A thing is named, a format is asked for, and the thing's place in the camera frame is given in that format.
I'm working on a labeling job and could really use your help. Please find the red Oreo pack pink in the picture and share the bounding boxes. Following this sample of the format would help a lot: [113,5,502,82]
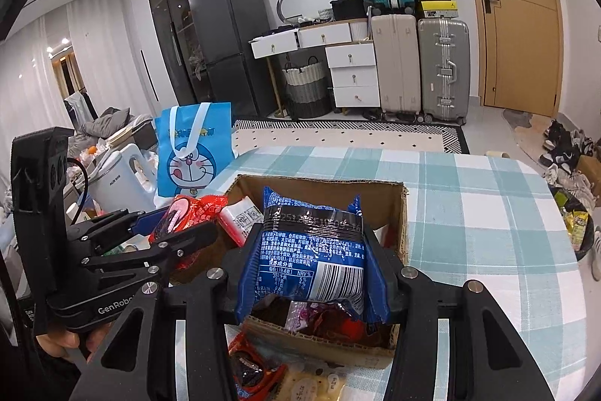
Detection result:
[149,195,228,275]

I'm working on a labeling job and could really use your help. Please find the blue Oreo pack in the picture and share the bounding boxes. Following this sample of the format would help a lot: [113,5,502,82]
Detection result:
[248,186,382,322]

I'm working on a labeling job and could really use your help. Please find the red white snack packet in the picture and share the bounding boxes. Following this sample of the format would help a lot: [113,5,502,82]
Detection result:
[218,197,263,247]

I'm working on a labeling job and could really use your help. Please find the red corn snack bag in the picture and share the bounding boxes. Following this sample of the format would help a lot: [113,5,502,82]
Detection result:
[284,301,390,348]

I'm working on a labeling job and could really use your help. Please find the person's left hand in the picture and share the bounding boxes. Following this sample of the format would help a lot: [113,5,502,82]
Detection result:
[36,322,112,361]

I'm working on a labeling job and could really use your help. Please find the white electric kettle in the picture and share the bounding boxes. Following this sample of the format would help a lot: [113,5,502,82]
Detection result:
[89,144,156,213]

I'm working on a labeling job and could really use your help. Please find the red Oreo pack small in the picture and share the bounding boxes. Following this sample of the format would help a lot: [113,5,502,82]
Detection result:
[228,333,287,401]

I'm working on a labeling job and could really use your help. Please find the blue Doraemon tote bag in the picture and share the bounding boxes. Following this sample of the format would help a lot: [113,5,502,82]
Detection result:
[155,102,234,198]

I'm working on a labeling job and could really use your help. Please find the SF Express cardboard box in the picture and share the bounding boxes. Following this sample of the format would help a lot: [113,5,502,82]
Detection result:
[171,173,410,371]

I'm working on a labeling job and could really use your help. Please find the teal checkered tablecloth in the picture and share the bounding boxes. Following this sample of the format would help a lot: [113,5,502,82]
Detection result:
[209,147,587,400]

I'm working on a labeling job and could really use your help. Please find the cream nougat candy pack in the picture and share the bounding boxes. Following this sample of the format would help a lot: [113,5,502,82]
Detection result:
[274,366,346,401]

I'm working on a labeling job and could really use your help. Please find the black trash bin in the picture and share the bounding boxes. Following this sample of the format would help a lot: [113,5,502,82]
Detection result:
[551,187,595,260]

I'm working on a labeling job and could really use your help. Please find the woven laundry basket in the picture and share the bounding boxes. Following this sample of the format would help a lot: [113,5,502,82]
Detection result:
[282,56,331,120]

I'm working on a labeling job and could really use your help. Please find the small cardboard box floor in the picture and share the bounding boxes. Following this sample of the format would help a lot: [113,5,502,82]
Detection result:
[577,155,601,197]

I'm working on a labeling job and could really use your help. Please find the dark grey refrigerator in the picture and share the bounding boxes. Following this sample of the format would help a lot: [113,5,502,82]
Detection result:
[189,0,277,118]

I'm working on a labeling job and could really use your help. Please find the white drawer desk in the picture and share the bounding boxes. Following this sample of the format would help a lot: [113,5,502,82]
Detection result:
[248,18,382,110]

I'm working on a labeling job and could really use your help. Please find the silver suitcase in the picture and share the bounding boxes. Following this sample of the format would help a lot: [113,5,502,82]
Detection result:
[417,18,471,125]

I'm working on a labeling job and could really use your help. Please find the beige suitcase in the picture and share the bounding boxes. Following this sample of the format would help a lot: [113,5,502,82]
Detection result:
[372,14,422,116]

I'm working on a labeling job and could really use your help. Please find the wooden door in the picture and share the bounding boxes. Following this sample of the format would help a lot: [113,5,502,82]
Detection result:
[475,0,563,117]

